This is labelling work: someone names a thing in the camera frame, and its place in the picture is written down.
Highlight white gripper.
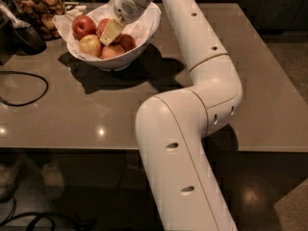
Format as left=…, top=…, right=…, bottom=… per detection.
left=100, top=0, right=148, bottom=46

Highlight red apple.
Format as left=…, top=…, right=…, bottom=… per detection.
left=72, top=14, right=96, bottom=39
left=119, top=34, right=136, bottom=52
left=97, top=18, right=110, bottom=39

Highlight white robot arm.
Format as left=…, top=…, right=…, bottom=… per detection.
left=112, top=0, right=243, bottom=231

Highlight orange-red apple front centre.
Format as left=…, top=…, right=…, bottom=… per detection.
left=102, top=44, right=125, bottom=59

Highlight yellow-red apple front left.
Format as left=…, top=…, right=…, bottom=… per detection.
left=79, top=35, right=102, bottom=58

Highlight white oval bowl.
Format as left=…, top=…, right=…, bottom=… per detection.
left=65, top=3, right=162, bottom=71

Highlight white tissue paper liner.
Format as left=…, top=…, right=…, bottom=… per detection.
left=52, top=3, right=161, bottom=69

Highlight glass jar of dried chips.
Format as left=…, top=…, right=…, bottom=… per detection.
left=13, top=0, right=65, bottom=40

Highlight black round appliance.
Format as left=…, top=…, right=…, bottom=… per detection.
left=13, top=26, right=46, bottom=55

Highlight white shoe right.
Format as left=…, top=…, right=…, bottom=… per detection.
left=40, top=162, right=64, bottom=200

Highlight black cable on table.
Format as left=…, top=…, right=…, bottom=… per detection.
left=0, top=70, right=50, bottom=108

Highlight white spoon handle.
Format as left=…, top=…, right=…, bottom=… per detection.
left=0, top=0, right=30, bottom=29

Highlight black cables on floor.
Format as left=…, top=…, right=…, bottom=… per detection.
left=0, top=195, right=97, bottom=231

